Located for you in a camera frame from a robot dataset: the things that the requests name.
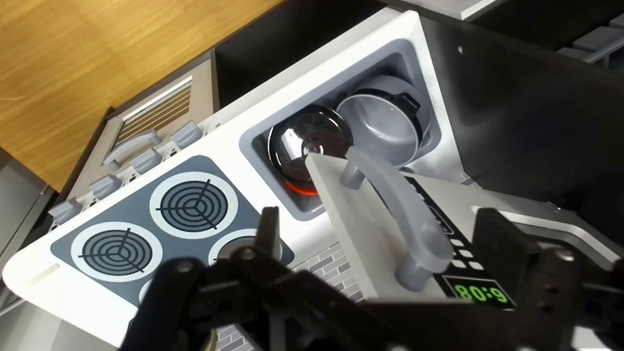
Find chrome lid red pot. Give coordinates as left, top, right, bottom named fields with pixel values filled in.
left=267, top=105, right=353, bottom=197

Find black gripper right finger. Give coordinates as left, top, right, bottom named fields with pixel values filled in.
left=472, top=209, right=624, bottom=351

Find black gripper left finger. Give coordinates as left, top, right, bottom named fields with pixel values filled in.
left=119, top=207, right=306, bottom=351

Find toy play kitchen unit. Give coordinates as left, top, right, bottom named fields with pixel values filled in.
left=2, top=10, right=622, bottom=343

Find grey toy pot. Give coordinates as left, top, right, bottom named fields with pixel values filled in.
left=337, top=74, right=423, bottom=166

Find white toy oven door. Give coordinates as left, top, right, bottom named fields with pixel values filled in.
left=62, top=51, right=218, bottom=197

